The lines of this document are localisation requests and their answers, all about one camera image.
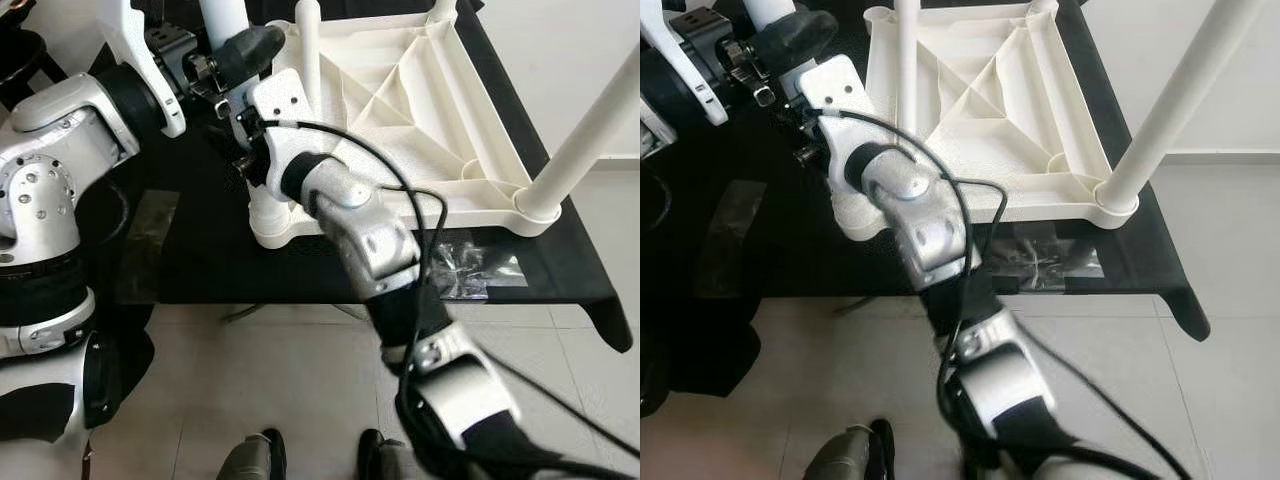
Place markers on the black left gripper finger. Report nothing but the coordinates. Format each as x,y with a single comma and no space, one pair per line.
802,38
250,52

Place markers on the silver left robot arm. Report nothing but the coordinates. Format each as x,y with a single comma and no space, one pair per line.
655,100
40,190

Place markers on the white plastic children table top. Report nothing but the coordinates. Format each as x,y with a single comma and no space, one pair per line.
990,100
400,100

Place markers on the crinkled clear tape patch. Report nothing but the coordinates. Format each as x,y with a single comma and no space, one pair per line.
470,265
1045,260

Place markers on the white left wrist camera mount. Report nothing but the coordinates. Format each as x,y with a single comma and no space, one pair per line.
685,50
150,50

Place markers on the grey metal table frame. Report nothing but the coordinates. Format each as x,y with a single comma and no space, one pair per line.
290,312
870,305

